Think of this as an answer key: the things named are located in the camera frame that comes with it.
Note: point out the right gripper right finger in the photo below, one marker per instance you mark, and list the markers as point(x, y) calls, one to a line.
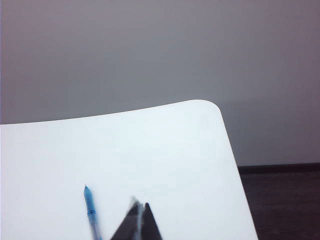
point(151, 225)

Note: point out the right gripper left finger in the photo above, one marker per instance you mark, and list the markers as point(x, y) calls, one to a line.
point(127, 225)

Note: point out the dark baseboard strip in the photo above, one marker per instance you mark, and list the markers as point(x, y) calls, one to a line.
point(280, 168)

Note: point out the clear blue pen body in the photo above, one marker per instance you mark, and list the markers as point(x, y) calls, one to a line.
point(90, 207)

